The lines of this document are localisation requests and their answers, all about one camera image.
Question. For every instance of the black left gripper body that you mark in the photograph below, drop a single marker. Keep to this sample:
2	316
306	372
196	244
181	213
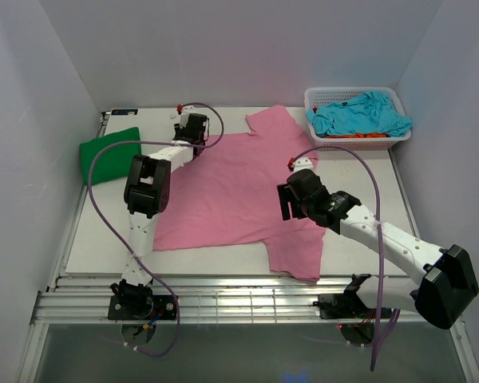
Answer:
178	131

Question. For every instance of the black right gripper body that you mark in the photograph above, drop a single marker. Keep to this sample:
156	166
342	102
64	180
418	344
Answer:
307	209

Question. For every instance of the pink t shirt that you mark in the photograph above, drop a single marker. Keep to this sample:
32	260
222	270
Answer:
228	196

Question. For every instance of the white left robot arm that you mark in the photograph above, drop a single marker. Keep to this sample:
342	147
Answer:
147	193

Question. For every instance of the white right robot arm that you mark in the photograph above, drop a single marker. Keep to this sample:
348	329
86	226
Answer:
442	282

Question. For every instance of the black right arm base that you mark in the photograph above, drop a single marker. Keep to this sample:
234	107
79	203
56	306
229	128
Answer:
348	305

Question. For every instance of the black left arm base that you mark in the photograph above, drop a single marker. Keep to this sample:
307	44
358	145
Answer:
139	323

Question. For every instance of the blue label sticker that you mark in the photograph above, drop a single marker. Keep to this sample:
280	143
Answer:
124	112

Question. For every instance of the green folded t shirt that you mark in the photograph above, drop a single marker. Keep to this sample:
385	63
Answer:
115	162

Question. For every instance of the orange t shirt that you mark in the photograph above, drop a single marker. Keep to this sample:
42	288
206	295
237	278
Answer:
358	136

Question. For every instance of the white plastic basket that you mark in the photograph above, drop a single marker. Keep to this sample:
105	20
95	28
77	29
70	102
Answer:
320	96

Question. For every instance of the blue t shirt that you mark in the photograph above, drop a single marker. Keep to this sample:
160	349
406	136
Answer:
366	114

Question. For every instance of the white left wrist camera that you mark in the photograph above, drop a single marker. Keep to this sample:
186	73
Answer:
179	115

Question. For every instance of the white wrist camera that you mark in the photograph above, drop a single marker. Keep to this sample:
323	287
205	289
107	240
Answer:
179	115
302	163

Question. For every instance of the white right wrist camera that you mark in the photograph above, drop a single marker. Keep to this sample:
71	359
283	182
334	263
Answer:
302	163

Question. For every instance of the aluminium frame rail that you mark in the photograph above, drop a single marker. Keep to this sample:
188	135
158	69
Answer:
215	301

